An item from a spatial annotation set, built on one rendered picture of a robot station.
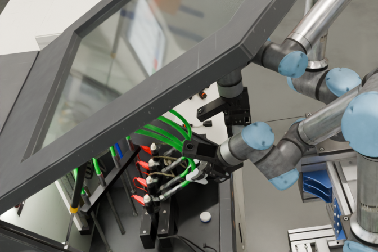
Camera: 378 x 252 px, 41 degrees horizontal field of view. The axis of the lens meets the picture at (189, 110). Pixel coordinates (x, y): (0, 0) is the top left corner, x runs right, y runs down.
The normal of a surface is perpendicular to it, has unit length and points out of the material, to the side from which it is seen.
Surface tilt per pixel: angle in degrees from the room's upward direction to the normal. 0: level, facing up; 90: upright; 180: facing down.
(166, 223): 0
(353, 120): 83
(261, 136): 45
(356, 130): 82
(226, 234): 0
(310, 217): 0
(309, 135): 87
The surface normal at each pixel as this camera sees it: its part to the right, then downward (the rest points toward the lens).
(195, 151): 0.07, -0.57
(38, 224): 0.99, -0.11
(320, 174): -0.16, -0.76
